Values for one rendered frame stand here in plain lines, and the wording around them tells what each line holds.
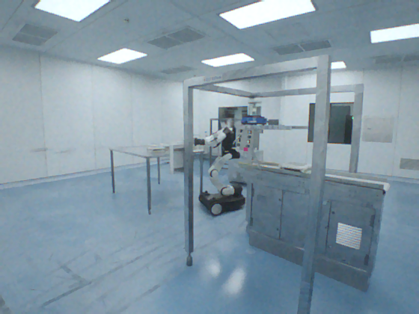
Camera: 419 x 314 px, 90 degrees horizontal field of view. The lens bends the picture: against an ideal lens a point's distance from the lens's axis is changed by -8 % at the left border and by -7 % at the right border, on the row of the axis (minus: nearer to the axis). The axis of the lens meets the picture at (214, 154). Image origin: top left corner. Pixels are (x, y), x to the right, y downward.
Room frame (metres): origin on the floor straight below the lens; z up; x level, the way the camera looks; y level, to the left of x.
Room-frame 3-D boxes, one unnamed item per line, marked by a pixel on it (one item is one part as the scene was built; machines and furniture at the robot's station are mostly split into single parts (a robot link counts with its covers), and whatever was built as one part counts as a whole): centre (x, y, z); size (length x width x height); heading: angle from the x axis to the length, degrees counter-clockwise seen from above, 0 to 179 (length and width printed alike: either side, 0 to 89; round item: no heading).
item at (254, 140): (2.36, -0.34, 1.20); 0.22 x 0.11 x 0.20; 47
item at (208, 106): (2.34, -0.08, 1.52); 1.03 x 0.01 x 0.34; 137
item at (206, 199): (3.54, -0.17, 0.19); 0.64 x 0.52 x 0.33; 111
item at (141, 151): (4.04, 1.08, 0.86); 1.50 x 1.10 x 0.04; 45
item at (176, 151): (1.97, 0.30, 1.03); 0.17 x 0.06 x 0.26; 137
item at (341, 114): (6.36, -3.39, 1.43); 1.38 x 0.01 x 1.16; 53
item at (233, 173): (5.15, -0.73, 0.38); 0.63 x 0.57 x 0.76; 53
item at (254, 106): (2.41, -0.42, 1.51); 0.15 x 0.15 x 0.19
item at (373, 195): (2.05, -0.85, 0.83); 1.30 x 0.29 x 0.10; 47
